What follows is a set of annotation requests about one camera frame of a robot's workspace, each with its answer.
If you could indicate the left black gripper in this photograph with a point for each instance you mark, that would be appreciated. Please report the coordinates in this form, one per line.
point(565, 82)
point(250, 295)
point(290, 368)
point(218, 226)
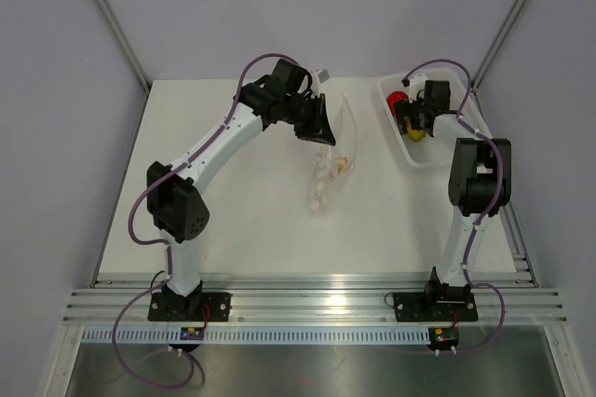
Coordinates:
point(318, 130)

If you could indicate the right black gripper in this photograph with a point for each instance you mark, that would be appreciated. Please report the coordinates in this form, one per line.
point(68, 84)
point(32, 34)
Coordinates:
point(404, 108)

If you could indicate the yellow green toy mango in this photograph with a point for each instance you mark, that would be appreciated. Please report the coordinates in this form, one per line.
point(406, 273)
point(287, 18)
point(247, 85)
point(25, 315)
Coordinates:
point(416, 133)

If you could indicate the clear zip top bag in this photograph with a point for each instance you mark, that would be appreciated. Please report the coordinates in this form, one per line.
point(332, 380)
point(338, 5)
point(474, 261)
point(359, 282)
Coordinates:
point(325, 189)

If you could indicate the beige toy garlic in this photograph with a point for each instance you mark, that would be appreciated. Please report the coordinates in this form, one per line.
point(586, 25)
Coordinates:
point(341, 164)

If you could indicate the white plastic food basket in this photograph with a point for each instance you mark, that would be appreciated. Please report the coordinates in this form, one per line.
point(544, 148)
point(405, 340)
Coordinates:
point(419, 154)

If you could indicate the red toy tomato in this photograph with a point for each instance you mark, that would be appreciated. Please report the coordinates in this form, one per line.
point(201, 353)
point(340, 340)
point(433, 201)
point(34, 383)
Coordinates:
point(395, 97)

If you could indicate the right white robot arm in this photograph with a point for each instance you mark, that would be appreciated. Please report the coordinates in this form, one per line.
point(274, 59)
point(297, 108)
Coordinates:
point(479, 184)

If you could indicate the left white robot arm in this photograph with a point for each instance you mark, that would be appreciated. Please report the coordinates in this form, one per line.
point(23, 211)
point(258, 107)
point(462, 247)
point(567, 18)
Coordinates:
point(175, 191)

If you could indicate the right controller board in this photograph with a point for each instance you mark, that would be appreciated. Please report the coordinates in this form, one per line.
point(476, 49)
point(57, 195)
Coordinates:
point(445, 337)

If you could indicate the controller board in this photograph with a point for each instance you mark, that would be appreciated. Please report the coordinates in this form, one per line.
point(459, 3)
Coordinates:
point(192, 333)
point(445, 337)

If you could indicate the left controller board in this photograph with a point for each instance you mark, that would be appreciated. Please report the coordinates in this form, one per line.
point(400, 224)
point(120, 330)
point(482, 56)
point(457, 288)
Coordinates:
point(192, 333)

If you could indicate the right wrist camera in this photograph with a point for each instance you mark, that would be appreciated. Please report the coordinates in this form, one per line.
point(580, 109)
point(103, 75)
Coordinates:
point(415, 83)

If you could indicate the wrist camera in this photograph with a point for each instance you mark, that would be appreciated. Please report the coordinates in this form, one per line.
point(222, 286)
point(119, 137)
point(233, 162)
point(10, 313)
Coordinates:
point(320, 77)
point(415, 83)

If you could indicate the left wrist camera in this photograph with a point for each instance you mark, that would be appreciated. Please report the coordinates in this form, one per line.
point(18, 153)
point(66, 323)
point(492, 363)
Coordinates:
point(320, 77)

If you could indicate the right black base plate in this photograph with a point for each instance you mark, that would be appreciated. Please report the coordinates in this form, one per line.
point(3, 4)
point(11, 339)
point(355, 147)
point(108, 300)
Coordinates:
point(415, 307)

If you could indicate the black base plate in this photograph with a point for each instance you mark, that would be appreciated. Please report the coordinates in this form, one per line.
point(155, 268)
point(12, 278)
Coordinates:
point(415, 307)
point(209, 306)

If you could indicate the right aluminium frame post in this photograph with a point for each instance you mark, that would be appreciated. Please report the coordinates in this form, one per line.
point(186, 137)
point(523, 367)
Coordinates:
point(500, 39)

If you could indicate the aluminium frame post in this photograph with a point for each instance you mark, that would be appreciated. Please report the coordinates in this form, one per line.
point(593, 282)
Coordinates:
point(116, 31)
point(500, 39)

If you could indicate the aluminium mounting rail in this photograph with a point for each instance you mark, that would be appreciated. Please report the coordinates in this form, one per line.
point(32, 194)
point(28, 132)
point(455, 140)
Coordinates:
point(322, 299)

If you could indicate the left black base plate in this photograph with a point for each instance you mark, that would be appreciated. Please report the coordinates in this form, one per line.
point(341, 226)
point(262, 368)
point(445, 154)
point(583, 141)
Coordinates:
point(209, 306)

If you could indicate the left aluminium frame post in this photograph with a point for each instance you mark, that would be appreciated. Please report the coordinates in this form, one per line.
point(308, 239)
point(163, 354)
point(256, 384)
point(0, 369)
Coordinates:
point(116, 31)

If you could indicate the white slotted cable duct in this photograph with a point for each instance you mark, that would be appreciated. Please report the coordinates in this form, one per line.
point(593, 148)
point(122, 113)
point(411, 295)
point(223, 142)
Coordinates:
point(367, 336)

